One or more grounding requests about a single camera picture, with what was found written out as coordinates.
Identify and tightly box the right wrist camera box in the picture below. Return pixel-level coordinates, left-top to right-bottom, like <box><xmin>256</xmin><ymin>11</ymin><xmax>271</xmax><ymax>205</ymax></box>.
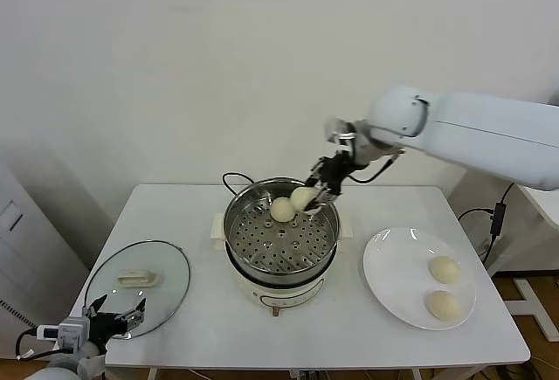
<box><xmin>323</xmin><ymin>116</ymin><xmax>355</xmax><ymax>145</ymax></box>

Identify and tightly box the steel perforated steamer basket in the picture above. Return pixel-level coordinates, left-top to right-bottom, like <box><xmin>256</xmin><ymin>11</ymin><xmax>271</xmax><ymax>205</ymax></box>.
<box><xmin>210</xmin><ymin>176</ymin><xmax>353</xmax><ymax>280</ymax></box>

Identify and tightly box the white electric cooker base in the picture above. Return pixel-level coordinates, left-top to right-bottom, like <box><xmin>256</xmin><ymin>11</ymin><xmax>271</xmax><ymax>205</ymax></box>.
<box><xmin>212</xmin><ymin>235</ymin><xmax>350</xmax><ymax>318</ymax></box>

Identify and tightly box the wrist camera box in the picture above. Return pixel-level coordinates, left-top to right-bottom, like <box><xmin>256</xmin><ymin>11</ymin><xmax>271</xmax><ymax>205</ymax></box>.
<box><xmin>323</xmin><ymin>116</ymin><xmax>355</xmax><ymax>145</ymax></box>
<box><xmin>37</xmin><ymin>316</ymin><xmax>93</xmax><ymax>349</ymax></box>

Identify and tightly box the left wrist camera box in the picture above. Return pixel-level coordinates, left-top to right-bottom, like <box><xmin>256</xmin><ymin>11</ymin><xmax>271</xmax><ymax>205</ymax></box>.
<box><xmin>37</xmin><ymin>316</ymin><xmax>93</xmax><ymax>349</ymax></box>

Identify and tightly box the white floor-standing cabinet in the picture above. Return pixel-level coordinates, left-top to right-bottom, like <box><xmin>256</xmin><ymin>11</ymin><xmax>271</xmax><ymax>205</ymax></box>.
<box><xmin>0</xmin><ymin>152</ymin><xmax>95</xmax><ymax>350</ymax></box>

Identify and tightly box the cream steamed baozi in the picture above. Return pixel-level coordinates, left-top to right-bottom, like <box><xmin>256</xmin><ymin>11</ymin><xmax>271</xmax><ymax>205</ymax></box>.
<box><xmin>269</xmin><ymin>197</ymin><xmax>297</xmax><ymax>224</ymax></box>
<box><xmin>425</xmin><ymin>290</ymin><xmax>463</xmax><ymax>322</ymax></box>
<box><xmin>289</xmin><ymin>186</ymin><xmax>319</xmax><ymax>213</ymax></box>
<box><xmin>429</xmin><ymin>255</ymin><xmax>461</xmax><ymax>285</ymax></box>

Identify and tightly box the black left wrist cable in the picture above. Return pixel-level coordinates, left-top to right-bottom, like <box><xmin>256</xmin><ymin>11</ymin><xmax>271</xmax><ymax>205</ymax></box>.
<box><xmin>15</xmin><ymin>326</ymin><xmax>62</xmax><ymax>362</ymax></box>

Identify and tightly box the white round plate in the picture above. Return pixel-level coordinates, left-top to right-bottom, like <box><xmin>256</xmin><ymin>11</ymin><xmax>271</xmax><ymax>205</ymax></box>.
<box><xmin>362</xmin><ymin>226</ymin><xmax>478</xmax><ymax>331</ymax></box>

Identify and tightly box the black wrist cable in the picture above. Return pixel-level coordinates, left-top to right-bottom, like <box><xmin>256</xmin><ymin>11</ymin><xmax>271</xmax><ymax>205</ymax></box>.
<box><xmin>349</xmin><ymin>155</ymin><xmax>401</xmax><ymax>184</ymax></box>
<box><xmin>15</xmin><ymin>326</ymin><xmax>62</xmax><ymax>362</ymax></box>

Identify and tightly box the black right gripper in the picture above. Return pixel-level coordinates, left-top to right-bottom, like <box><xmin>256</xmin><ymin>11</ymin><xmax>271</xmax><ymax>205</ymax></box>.
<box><xmin>304</xmin><ymin>148</ymin><xmax>358</xmax><ymax>215</ymax></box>

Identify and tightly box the glass lid with white handle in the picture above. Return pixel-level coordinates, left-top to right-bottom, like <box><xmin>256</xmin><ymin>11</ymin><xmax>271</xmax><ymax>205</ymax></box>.
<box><xmin>85</xmin><ymin>239</ymin><xmax>192</xmax><ymax>340</ymax></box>

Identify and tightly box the black inline cable adapter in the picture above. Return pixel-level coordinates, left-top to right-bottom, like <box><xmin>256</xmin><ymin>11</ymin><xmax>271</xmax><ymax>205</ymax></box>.
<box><xmin>489</xmin><ymin>203</ymin><xmax>507</xmax><ymax>238</ymax></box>

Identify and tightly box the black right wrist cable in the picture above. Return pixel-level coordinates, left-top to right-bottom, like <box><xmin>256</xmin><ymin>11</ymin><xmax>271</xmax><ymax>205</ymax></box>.
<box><xmin>349</xmin><ymin>155</ymin><xmax>401</xmax><ymax>184</ymax></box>

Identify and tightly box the black cooker power cord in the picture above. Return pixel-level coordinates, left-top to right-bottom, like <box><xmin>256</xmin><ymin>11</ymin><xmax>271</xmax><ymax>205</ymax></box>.
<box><xmin>221</xmin><ymin>171</ymin><xmax>257</xmax><ymax>200</ymax></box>

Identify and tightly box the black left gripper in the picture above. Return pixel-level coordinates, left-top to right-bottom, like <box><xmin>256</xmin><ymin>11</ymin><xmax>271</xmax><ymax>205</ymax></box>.
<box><xmin>82</xmin><ymin>294</ymin><xmax>148</xmax><ymax>352</ymax></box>

